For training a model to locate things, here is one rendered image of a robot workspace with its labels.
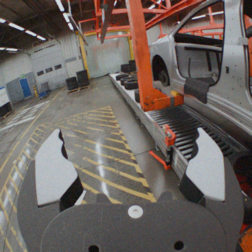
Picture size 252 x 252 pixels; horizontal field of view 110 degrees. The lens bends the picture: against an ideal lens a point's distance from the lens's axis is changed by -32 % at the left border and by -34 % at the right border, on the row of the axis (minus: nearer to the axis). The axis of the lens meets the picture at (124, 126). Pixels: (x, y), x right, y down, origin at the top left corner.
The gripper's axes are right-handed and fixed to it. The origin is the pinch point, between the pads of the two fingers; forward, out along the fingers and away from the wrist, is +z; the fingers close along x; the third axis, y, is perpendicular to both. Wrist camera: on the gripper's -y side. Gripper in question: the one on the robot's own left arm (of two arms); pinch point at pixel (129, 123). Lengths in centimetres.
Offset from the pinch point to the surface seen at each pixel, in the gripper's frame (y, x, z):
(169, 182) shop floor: 118, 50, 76
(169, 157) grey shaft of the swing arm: 93, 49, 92
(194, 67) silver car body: -1, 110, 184
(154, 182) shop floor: 120, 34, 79
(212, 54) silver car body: -30, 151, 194
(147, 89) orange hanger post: 34, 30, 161
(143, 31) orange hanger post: -44, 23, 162
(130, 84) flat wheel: 77, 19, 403
